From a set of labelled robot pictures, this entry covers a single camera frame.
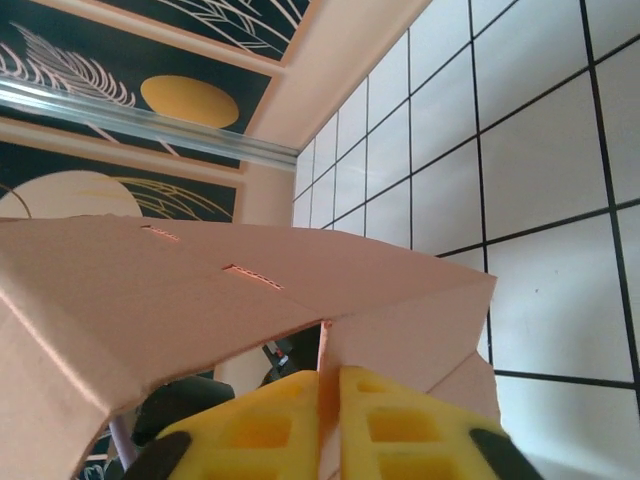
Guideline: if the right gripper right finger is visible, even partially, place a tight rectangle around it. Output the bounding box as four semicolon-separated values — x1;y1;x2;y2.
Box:
338;364;544;480

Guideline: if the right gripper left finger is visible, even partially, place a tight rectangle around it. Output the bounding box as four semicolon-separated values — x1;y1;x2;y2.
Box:
122;369;322;480

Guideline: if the pink cardboard box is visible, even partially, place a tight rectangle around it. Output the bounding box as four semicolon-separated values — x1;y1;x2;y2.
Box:
0;213;502;480

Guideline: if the aluminium frame post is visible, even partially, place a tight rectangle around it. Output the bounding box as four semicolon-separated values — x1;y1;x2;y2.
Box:
0;78;302;170

